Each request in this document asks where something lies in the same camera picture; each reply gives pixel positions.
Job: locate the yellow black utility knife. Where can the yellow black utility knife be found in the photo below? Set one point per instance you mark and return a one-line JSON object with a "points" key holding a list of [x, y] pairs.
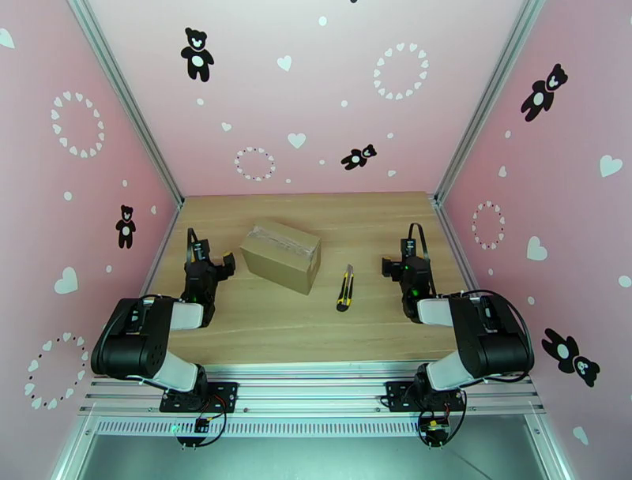
{"points": [[345, 288]]}

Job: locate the brown taped cardboard box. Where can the brown taped cardboard box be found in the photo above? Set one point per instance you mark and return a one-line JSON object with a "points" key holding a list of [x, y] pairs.
{"points": [[281, 261]]}

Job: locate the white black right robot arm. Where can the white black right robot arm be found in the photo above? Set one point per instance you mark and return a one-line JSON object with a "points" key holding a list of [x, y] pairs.
{"points": [[493, 340]]}

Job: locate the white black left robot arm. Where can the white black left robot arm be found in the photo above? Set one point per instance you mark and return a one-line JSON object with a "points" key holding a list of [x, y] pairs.
{"points": [[128, 345]]}

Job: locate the small black electronics module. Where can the small black electronics module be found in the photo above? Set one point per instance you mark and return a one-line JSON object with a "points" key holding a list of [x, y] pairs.
{"points": [[434, 429], [201, 425]]}

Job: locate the perforated metal strip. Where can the perforated metal strip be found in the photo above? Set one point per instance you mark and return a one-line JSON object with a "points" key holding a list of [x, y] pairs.
{"points": [[316, 428]]}

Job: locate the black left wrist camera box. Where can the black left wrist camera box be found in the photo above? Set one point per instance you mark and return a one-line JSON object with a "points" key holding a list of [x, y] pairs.
{"points": [[200, 249]]}

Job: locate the aluminium side rail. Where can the aluminium side rail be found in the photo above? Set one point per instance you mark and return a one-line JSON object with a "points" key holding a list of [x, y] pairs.
{"points": [[457, 246], [164, 246]]}

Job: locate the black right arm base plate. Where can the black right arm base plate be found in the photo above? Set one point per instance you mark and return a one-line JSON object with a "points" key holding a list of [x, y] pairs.
{"points": [[397, 394]]}

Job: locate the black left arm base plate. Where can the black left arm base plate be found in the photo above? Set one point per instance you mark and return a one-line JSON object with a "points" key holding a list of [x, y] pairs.
{"points": [[224, 394]]}

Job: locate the aluminium table edge rail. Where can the aluminium table edge rail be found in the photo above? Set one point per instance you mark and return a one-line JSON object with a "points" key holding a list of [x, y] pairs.
{"points": [[316, 390]]}

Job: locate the aluminium corner post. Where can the aluminium corner post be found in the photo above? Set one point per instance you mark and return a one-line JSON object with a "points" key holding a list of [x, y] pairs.
{"points": [[128, 98], [488, 98]]}

